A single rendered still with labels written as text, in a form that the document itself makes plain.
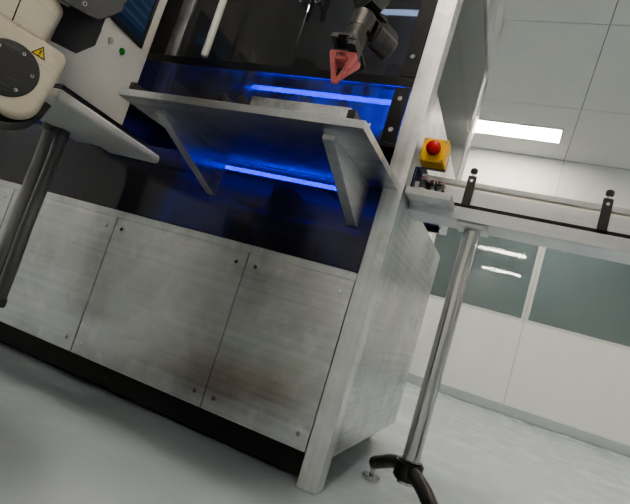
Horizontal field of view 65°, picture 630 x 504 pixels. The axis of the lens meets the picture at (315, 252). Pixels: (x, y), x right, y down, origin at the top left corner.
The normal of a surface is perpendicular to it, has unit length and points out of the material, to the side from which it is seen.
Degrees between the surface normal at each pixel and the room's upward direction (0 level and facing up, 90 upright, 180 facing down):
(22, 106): 90
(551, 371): 90
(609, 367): 90
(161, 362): 90
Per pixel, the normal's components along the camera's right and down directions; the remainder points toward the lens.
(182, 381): -0.33, -0.22
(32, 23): 0.58, 0.07
